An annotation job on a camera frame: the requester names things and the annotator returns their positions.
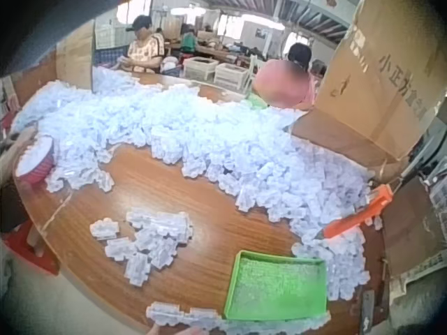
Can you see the person's right hand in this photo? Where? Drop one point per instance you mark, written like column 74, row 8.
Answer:
column 196, row 331

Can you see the person's left hand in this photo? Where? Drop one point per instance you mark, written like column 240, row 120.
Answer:
column 156, row 330

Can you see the person's right fingers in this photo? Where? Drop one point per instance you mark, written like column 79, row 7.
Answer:
column 196, row 331

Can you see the person's left fingers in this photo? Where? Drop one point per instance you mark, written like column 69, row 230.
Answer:
column 156, row 330

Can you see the clear plastic part strip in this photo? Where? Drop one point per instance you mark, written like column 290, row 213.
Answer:
column 181, row 315

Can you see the cluster of clear plastic parts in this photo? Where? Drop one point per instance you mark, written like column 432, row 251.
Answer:
column 153, row 237

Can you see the green plastic tray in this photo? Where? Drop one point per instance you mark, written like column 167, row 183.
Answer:
column 279, row 289

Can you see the red plastic stool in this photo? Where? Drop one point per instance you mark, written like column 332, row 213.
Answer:
column 31, row 251

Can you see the red round basket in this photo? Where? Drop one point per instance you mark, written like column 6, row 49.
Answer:
column 36, row 164

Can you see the heap of clear plastic parts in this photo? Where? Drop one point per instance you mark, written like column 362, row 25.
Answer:
column 216, row 125

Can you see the newspaper sheet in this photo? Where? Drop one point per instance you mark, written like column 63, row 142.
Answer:
column 419, row 275

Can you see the small green tray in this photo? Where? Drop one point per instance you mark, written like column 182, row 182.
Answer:
column 255, row 100

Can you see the flat brown cardboard sheet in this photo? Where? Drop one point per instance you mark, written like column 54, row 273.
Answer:
column 412, row 227

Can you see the white plastic crate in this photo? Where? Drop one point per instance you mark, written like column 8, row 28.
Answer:
column 199, row 68
column 228, row 75

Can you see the upright cardboard panel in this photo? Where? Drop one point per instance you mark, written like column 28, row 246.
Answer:
column 75, row 59

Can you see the background work table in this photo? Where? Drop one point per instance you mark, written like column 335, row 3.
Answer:
column 230, row 49

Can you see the large cardboard carton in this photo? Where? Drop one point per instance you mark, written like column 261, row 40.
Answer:
column 377, row 83

